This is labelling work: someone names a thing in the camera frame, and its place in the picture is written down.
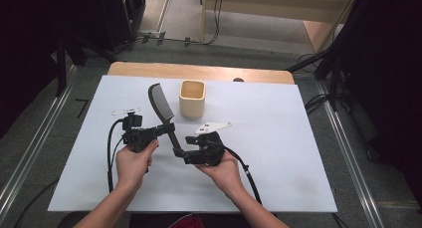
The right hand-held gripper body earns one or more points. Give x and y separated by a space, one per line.
212 151

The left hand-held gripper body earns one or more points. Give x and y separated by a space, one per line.
137 136

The person's right hand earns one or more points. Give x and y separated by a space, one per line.
225 175

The person's left hand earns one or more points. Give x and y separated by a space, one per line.
132 168

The beige square cup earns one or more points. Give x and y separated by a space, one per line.
192 105

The white board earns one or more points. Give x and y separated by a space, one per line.
265 155

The wooden table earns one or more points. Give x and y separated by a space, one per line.
199 72

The person's black and red clothing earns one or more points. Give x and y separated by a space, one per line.
156 221

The black metal stand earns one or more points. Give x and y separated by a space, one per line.
333 78
61 65

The black equipment cabinet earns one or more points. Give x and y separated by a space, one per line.
122 15

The light wooden platform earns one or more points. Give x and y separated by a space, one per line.
265 5

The metal floor rail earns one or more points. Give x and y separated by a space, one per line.
36 141
351 161

